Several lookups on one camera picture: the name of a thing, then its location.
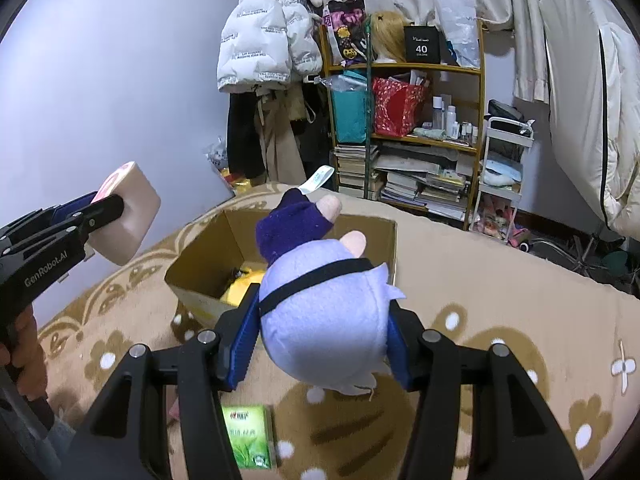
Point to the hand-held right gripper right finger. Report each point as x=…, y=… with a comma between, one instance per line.
x=400, y=355

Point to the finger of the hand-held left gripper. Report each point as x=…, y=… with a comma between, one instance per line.
x=102, y=212
x=72, y=205

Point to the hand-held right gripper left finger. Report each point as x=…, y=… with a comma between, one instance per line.
x=240, y=355

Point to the beige pink soft pack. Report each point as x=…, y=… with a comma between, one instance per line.
x=132, y=220

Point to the yellow plush toy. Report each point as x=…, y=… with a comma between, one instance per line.
x=240, y=287

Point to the purple white plush doll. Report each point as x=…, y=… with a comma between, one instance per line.
x=325, y=320

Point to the cardboard box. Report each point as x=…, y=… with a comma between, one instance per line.
x=200, y=260

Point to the person's left forearm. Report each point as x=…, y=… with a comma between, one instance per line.
x=55, y=440

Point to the light blue soft pouch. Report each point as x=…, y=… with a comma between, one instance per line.
x=500, y=175

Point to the person's left hand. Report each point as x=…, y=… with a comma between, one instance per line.
x=27, y=360

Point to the green tissue packet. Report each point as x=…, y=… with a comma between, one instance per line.
x=250, y=440

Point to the beige flower blanket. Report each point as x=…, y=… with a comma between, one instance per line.
x=475, y=285

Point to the plastic bag of snacks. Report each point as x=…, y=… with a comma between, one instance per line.
x=217, y=155

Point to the black hanging coat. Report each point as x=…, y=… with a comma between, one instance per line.
x=242, y=135

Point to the pink toys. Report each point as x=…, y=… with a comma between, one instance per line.
x=500, y=220

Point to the stack of books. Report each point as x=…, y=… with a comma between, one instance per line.
x=405, y=185

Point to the beige hanging coat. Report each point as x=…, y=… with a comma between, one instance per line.
x=277, y=140

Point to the white puffer jacket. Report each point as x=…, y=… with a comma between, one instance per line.
x=260, y=45

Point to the dark green round object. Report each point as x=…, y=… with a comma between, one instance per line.
x=615, y=267

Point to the white trolley cart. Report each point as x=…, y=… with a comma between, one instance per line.
x=505, y=145

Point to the group of white bottles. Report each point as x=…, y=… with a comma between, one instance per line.
x=452, y=120

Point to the teal bag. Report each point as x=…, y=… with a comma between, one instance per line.
x=347, y=115

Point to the red gift bag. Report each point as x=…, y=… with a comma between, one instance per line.
x=397, y=107

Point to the wooden shelf rack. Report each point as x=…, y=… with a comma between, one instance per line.
x=425, y=67

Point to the black pink printed bag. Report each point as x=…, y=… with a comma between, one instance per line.
x=345, y=35

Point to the black square box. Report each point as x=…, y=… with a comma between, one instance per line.
x=422, y=45

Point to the blonde wig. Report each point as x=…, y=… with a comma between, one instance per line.
x=387, y=37

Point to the cream padded chair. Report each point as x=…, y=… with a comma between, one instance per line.
x=575, y=85

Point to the clear plastic bag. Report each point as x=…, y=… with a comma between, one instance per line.
x=457, y=30

